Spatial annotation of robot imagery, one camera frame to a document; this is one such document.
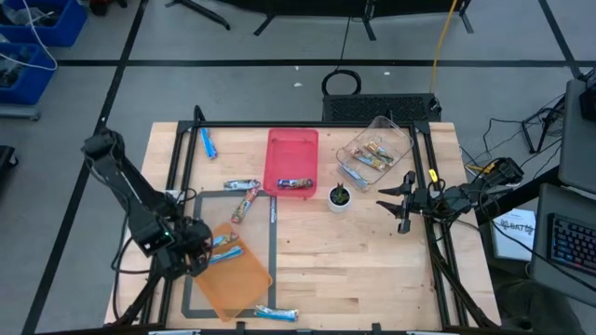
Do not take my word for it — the white cable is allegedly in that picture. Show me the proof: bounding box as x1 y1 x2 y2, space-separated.
0 0 60 72

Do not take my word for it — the black-bordered mesh mat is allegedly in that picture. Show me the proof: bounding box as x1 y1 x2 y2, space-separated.
183 189 279 321

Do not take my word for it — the black cable bundle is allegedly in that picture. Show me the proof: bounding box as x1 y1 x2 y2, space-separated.
482 92 567 154

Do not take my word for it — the brown red granola bar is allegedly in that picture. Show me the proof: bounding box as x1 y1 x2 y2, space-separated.
350 147 387 172

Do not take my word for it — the black stand leg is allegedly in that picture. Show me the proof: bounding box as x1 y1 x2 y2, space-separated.
165 0 233 32

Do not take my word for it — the clear plastic bin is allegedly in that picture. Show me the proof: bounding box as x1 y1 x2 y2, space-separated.
335 114 414 194

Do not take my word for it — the orange plastic bin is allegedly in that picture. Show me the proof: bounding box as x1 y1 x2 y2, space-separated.
185 221 275 323

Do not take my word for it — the red plastic bin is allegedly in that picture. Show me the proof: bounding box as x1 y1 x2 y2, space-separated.
263 127 320 200

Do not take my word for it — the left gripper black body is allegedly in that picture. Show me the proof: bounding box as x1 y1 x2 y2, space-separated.
179 220 215 278

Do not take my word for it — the black panel stand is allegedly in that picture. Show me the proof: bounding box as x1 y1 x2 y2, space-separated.
218 0 476 43

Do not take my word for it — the blue Quaker granola bar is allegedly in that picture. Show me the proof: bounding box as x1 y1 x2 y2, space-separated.
277 178 315 191

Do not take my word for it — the black device on desk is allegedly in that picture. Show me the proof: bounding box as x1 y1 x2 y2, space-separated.
579 87 596 122

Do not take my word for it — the red green granola bar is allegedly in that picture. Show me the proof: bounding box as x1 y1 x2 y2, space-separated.
230 187 260 224

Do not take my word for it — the blue storage bin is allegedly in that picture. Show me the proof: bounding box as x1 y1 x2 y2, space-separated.
0 0 88 47
0 42 58 106

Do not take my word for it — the black aluminium table frame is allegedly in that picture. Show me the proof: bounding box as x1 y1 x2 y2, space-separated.
111 104 502 329

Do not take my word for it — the silver blue granola bar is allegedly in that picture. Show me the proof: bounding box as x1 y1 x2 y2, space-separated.
253 303 300 323

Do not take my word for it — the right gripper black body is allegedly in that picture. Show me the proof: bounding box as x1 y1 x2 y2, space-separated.
398 169 441 235

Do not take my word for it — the black keyboard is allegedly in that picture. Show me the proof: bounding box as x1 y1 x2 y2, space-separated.
549 212 596 276

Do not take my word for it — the white printed box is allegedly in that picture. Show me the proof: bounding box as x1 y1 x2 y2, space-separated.
491 208 537 261

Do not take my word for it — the green yellow granola bar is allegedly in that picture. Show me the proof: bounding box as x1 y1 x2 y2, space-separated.
363 140 396 165

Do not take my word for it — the black mesh computer case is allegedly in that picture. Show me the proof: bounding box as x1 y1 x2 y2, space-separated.
321 92 442 123

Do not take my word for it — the black chair base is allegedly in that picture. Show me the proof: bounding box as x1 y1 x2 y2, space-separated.
0 145 20 181

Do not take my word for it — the yellow cable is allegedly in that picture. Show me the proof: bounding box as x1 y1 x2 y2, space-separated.
428 0 460 94

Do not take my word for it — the black coiled cable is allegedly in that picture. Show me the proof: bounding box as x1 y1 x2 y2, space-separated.
320 16 363 98

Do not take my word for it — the grey desk with keyboard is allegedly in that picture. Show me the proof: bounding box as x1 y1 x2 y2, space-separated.
528 182 596 308

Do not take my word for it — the succulent in white pot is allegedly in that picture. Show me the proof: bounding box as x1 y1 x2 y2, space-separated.
327 181 354 214

